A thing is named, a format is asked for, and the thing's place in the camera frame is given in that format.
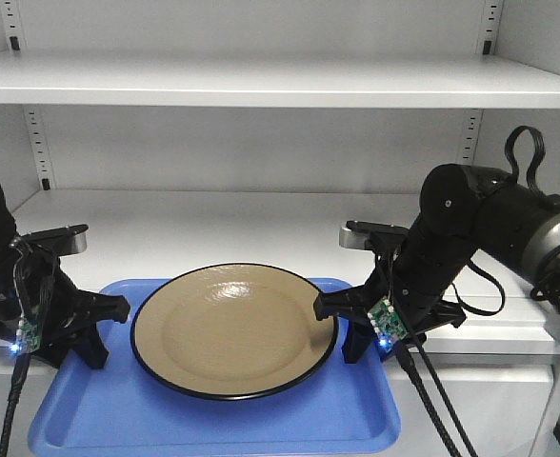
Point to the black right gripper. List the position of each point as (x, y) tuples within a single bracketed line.
[(416, 273)]

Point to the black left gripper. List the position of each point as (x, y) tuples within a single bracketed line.
[(33, 286)]

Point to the blue plastic tray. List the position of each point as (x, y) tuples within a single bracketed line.
[(120, 410)]

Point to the beige plate with black rim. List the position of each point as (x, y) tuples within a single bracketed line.
[(232, 332)]

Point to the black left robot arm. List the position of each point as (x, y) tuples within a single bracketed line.
[(42, 312)]

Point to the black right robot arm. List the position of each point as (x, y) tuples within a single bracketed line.
[(463, 209)]

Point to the white cabinet shelving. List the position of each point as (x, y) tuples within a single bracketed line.
[(187, 133)]

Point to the green right circuit board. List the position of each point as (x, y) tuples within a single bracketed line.
[(386, 324)]

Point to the green circuit board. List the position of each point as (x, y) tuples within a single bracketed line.
[(386, 324), (28, 337)]

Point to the green left circuit board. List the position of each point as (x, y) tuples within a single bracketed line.
[(28, 337)]

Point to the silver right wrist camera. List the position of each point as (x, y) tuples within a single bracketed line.
[(371, 236)]

